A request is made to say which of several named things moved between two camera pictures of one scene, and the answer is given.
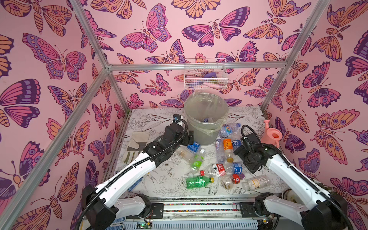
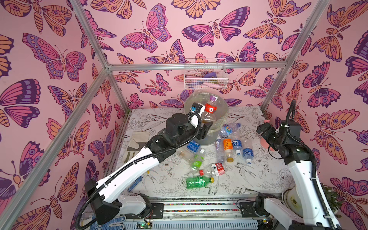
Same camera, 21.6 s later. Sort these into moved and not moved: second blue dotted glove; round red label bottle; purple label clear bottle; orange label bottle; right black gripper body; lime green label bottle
Moved: right black gripper body; round red label bottle
Not moved: orange label bottle; lime green label bottle; purple label clear bottle; second blue dotted glove
